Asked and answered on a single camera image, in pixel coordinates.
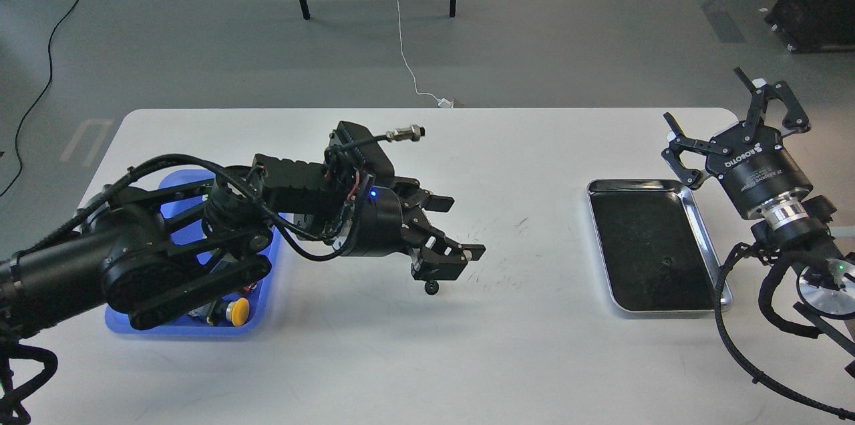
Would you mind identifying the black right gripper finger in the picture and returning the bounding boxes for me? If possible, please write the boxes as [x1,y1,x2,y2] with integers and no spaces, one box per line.
[733,67,810,140]
[661,112,732,190]

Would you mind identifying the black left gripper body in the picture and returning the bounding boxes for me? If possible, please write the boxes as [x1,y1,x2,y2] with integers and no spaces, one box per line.
[333,186,428,257]

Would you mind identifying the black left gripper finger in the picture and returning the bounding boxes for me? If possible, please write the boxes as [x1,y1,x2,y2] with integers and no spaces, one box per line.
[391,176,455,214]
[409,221,486,282]

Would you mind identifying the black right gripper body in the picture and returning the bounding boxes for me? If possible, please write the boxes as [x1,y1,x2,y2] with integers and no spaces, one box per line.
[718,124,814,220]

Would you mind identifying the small black gear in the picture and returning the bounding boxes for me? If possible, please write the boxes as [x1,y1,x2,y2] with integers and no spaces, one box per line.
[424,280,440,296]
[657,257,673,272]

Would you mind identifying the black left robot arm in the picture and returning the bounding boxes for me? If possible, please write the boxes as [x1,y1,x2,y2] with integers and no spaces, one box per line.
[2,121,486,424]

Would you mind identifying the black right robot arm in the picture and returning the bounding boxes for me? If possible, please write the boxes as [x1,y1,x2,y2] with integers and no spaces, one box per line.
[662,67,854,420]

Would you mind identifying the metal tray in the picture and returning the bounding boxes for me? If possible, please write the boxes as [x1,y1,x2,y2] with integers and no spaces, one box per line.
[586,179,732,317]

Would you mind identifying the black equipment case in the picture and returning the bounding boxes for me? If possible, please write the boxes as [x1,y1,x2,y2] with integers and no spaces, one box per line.
[764,0,854,53]

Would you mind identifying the blue plastic tray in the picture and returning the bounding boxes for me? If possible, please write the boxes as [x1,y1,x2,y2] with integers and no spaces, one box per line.
[104,169,281,339]

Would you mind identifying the white cable on floor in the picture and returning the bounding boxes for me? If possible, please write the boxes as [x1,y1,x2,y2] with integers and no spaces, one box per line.
[385,0,455,109]

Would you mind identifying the yellow push button switch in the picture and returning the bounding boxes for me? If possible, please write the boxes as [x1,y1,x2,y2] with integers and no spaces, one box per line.
[187,297,250,327]

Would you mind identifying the black cable on floor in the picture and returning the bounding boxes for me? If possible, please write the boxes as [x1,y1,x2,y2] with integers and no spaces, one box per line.
[0,0,154,197]

